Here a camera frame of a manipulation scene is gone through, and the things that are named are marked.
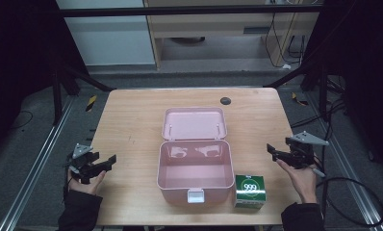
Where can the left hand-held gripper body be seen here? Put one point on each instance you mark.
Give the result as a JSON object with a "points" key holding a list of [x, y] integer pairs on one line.
{"points": [[83, 162]]}

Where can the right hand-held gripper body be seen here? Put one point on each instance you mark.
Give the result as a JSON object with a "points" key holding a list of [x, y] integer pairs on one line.
{"points": [[301, 155]]}

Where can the green and white carton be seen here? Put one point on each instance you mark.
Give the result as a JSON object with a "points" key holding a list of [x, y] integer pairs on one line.
{"points": [[250, 192]]}

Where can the pink plastic storage box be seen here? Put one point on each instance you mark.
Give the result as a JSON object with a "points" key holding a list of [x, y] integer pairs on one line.
{"points": [[194, 173]]}

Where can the person's left hand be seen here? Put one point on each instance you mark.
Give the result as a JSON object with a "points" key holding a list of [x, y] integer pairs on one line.
{"points": [[87, 187]]}

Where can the person's right hand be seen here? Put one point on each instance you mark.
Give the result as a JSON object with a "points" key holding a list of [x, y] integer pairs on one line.
{"points": [[303, 183]]}

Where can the yellow and black tape strip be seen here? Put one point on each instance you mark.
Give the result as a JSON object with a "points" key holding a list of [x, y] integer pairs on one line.
{"points": [[91, 103], [298, 100]]}

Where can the black metal stand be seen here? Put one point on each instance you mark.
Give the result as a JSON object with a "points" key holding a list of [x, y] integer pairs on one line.
{"points": [[323, 93], [57, 96]]}

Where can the white plug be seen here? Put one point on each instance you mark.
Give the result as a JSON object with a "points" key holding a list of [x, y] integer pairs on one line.
{"points": [[286, 66]]}

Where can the dark round table grommet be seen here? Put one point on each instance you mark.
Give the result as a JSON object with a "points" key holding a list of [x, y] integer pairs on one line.
{"points": [[225, 101]]}

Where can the dark curtain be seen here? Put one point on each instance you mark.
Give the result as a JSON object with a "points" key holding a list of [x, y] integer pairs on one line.
{"points": [[19, 64], [362, 64]]}

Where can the white cabinet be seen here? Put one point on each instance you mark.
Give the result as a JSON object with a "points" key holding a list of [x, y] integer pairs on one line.
{"points": [[109, 41]]}

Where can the light wooden desk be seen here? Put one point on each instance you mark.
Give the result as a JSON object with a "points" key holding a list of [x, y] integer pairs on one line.
{"points": [[212, 27]]}

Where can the aluminium floor rail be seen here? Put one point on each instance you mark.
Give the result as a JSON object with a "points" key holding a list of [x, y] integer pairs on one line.
{"points": [[35, 166], [350, 166]]}

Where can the black horizontal frame bar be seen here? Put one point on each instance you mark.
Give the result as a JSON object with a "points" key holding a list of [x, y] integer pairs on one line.
{"points": [[180, 11]]}

